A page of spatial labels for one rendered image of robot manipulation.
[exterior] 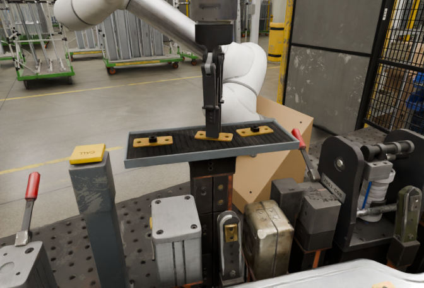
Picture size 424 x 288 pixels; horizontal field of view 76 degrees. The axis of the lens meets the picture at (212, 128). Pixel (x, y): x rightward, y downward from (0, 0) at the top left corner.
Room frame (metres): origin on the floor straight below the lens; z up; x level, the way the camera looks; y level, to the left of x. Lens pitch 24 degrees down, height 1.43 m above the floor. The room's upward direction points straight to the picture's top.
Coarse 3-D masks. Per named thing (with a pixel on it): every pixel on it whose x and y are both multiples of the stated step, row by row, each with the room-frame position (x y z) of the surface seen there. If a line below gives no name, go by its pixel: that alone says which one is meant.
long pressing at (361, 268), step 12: (336, 264) 0.35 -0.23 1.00; (348, 264) 0.35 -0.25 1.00; (360, 264) 0.35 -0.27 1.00; (372, 264) 0.35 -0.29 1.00; (276, 276) 0.33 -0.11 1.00; (288, 276) 0.32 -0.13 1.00; (300, 276) 0.32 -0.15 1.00; (312, 276) 0.33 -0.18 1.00; (324, 276) 0.33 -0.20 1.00; (336, 276) 0.33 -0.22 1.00; (348, 276) 0.33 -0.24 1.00; (360, 276) 0.33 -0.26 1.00; (372, 276) 0.33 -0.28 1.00; (384, 276) 0.33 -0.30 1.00; (396, 276) 0.33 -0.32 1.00; (408, 276) 0.32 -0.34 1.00; (420, 276) 0.32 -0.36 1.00
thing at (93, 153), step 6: (102, 144) 0.52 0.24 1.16; (78, 150) 0.49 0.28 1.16; (84, 150) 0.49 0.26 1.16; (90, 150) 0.49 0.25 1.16; (96, 150) 0.49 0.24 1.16; (102, 150) 0.49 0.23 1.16; (72, 156) 0.47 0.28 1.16; (78, 156) 0.47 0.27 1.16; (84, 156) 0.47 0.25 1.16; (90, 156) 0.47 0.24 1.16; (96, 156) 0.47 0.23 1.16; (102, 156) 0.48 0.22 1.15; (72, 162) 0.46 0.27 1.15; (78, 162) 0.46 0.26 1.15; (84, 162) 0.46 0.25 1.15
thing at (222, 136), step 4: (200, 132) 0.58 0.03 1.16; (204, 132) 0.58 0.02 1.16; (196, 136) 0.55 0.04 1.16; (200, 136) 0.55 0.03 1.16; (204, 136) 0.55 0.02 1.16; (220, 136) 0.55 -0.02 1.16; (224, 136) 0.55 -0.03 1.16; (228, 136) 0.56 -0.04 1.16; (232, 136) 0.56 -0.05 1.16; (216, 140) 0.54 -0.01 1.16; (220, 140) 0.54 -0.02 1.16; (224, 140) 0.54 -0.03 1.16; (228, 140) 0.53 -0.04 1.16
